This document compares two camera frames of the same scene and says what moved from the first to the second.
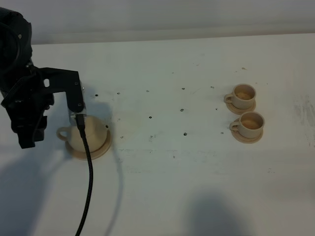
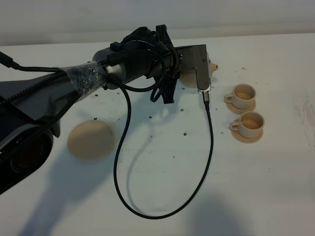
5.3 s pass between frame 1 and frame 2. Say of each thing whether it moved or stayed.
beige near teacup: stayed
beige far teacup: stayed
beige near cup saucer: stayed
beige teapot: moved
